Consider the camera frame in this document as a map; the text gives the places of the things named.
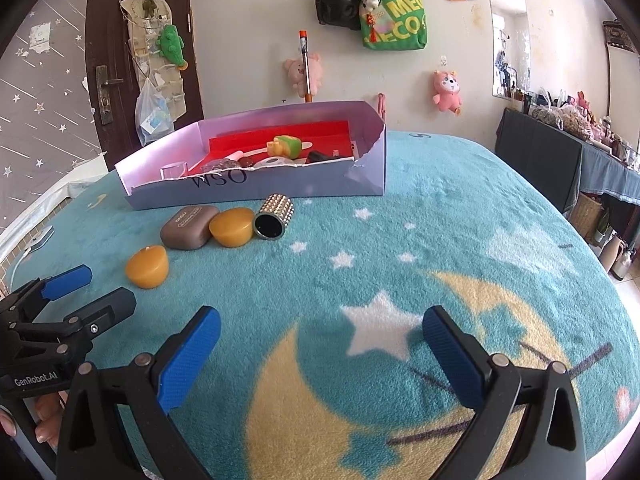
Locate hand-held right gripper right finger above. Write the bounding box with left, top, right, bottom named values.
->
left=422, top=305, right=587, bottom=480

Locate wicker basket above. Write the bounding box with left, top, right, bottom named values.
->
left=570, top=192, right=606, bottom=241

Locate dark wooden door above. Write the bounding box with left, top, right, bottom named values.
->
left=85, top=0, right=205, bottom=171

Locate person's left hand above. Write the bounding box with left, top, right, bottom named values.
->
left=0, top=391, right=70, bottom=445

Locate green toy figure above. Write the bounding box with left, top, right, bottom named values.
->
left=266, top=135, right=303, bottom=159

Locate table with dark cloth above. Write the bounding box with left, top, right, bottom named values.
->
left=495, top=107, right=640, bottom=217

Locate red paper bag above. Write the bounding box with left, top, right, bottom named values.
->
left=200, top=119, right=356, bottom=171

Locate clear plastic bag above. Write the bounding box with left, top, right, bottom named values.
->
left=136, top=77, right=176, bottom=147

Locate pile of table clutter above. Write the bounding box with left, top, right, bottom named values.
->
left=510, top=87, right=640, bottom=171

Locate metal door handle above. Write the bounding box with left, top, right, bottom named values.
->
left=95, top=65, right=125, bottom=126

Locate pink animal plush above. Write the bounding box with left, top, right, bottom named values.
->
left=432, top=70, right=464, bottom=116

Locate beige thermos bottle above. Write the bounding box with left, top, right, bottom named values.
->
left=597, top=235, right=626, bottom=274

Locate silver studded cylinder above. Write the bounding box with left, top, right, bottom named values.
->
left=252, top=193, right=296, bottom=241

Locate clear hanging organizer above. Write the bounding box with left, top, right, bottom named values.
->
left=119, top=0, right=189, bottom=126

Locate orange candle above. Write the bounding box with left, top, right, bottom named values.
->
left=125, top=245, right=170, bottom=290
left=209, top=207, right=256, bottom=249

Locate white cable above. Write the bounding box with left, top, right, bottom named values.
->
left=10, top=225, right=56, bottom=281

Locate star printed curtain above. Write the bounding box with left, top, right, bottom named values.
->
left=0, top=0, right=109, bottom=233

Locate red knot charm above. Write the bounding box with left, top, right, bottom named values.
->
left=362, top=10, right=381, bottom=44

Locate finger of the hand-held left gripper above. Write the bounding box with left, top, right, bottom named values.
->
left=60, top=287, right=138, bottom=362
left=7, top=264, right=94, bottom=324

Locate clear plastic cup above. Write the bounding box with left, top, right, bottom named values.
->
left=160, top=161, right=190, bottom=182

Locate green tote bag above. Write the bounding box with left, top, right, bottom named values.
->
left=361, top=0, right=429, bottom=52

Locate teal printed blanket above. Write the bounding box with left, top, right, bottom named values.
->
left=0, top=130, right=640, bottom=480

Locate pink pig plush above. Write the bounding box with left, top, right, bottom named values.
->
left=283, top=52, right=325, bottom=99

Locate mop pole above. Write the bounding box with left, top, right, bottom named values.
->
left=298, top=30, right=314, bottom=104

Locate purple cardboard box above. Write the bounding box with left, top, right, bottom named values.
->
left=115, top=101, right=388, bottom=211

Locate green crocodile plush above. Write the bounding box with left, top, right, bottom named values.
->
left=155, top=24, right=190, bottom=71

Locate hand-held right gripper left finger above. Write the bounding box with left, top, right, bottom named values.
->
left=55, top=305, right=222, bottom=480

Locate wall mirror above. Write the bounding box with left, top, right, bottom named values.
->
left=485, top=0, right=532, bottom=101

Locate brown eyeshadow case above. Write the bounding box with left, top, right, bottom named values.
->
left=160, top=205, right=221, bottom=251

